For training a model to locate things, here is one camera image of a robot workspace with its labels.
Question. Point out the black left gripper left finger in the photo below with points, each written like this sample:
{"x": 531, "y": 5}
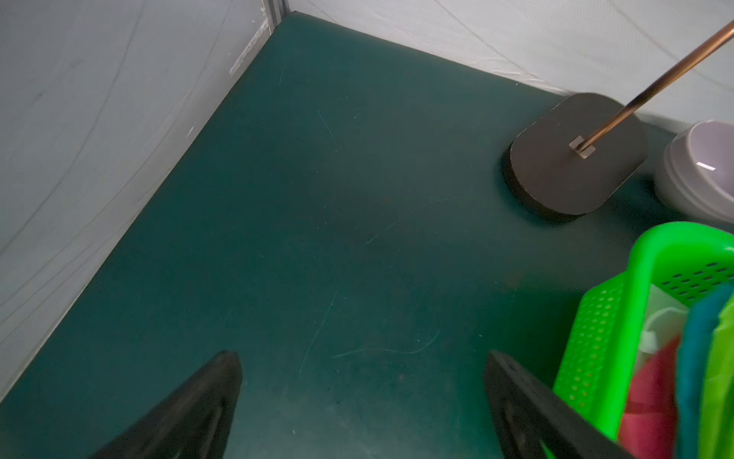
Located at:
{"x": 194, "y": 421}

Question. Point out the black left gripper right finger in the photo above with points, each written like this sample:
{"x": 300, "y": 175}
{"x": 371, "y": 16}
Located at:
{"x": 530, "y": 421}

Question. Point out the green plastic basket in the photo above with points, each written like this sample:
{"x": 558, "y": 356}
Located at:
{"x": 685, "y": 260}

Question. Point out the pink bunny raincoat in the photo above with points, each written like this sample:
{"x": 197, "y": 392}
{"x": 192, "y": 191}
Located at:
{"x": 650, "y": 420}

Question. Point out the white raincoat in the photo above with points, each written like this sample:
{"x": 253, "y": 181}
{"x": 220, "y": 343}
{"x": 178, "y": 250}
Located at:
{"x": 665, "y": 318}

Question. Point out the green frog raincoat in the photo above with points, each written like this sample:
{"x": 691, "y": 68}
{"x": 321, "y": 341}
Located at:
{"x": 716, "y": 428}

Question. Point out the blue raincoat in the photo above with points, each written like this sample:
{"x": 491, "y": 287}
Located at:
{"x": 702, "y": 320}

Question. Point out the dark metal hook stand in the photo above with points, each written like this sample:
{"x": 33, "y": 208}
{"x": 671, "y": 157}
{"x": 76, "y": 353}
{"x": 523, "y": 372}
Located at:
{"x": 573, "y": 159}

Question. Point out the lilac ceramic bowl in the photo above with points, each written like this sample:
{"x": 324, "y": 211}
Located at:
{"x": 695, "y": 175}

